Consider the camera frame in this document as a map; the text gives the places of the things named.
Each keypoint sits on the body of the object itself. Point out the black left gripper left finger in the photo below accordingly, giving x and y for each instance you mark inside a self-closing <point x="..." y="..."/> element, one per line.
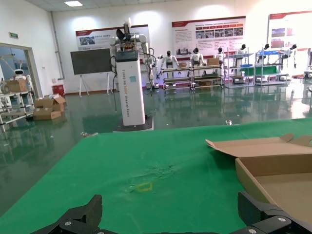
<point x="85" y="217"/>

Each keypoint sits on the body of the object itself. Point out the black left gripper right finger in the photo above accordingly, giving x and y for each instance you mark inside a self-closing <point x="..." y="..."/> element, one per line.
<point x="263" y="217"/>

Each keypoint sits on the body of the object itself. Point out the open cardboard box oval cutout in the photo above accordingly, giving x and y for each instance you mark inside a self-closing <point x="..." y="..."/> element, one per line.
<point x="280" y="165"/>

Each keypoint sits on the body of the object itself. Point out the red box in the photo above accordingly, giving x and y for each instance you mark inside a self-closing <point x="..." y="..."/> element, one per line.
<point x="58" y="90"/>

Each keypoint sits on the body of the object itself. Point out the small cardboard box on rack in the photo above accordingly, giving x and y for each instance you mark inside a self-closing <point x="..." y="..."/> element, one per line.
<point x="182" y="65"/>

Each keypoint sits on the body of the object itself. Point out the green table cloth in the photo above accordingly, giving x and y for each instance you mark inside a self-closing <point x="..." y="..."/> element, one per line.
<point x="122" y="158"/>

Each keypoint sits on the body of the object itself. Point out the flat cardboard carton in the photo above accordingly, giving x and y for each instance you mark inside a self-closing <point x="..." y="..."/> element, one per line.
<point x="45" y="114"/>

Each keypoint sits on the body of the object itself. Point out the open cardboard carton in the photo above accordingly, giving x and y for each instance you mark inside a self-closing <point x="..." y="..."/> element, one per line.
<point x="54" y="104"/>

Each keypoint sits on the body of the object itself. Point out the white column robot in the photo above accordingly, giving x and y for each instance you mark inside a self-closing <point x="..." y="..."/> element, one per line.
<point x="130" y="85"/>

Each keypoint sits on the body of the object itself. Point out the brown cardboard carton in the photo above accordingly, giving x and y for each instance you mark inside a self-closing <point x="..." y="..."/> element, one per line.
<point x="15" y="85"/>

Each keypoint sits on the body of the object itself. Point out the metal roller shelf rack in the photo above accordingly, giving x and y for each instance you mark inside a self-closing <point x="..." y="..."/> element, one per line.
<point x="175" y="70"/>
<point x="204" y="78"/>

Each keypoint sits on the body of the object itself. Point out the tall metal shelf rack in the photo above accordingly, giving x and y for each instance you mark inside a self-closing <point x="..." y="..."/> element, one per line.
<point x="268" y="65"/>
<point x="239" y="56"/>

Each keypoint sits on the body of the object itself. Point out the dark display screen on stand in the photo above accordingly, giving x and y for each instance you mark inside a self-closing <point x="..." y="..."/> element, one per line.
<point x="90" y="61"/>

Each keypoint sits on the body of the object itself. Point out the small white round-head robot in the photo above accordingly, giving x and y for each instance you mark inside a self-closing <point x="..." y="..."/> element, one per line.
<point x="19" y="72"/>

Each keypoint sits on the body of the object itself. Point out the grey metal rack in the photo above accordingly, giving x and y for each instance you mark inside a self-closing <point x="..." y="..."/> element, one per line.
<point x="309" y="61"/>

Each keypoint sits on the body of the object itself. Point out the white humanoid robot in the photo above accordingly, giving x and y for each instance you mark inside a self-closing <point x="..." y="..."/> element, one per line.
<point x="292" y="51"/>
<point x="266" y="46"/>
<point x="220" y="55"/>
<point x="197" y="58"/>
<point x="241" y="52"/>
<point x="168" y="59"/>

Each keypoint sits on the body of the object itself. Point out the green exit sign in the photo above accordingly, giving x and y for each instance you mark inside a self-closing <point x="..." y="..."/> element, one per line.
<point x="13" y="35"/>

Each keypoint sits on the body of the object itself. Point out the ceiling light panel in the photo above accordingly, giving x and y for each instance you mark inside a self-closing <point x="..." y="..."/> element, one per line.
<point x="72" y="3"/>

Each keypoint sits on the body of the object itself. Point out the white tube frame rack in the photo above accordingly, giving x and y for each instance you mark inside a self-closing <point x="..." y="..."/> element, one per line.
<point x="14" y="94"/>

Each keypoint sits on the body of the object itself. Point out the grey door frame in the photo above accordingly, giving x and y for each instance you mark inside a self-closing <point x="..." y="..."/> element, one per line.
<point x="29" y="51"/>

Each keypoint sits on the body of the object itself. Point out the white wall pipe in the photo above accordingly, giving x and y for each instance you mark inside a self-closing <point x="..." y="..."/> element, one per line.
<point x="56" y="44"/>

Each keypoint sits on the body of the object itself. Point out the wide red-trimmed wall poster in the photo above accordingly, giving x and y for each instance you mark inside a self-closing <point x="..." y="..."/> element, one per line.
<point x="209" y="36"/>

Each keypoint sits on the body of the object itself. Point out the tall red-trimmed wall poster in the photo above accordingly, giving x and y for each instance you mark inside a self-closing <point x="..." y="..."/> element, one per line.
<point x="287" y="29"/>

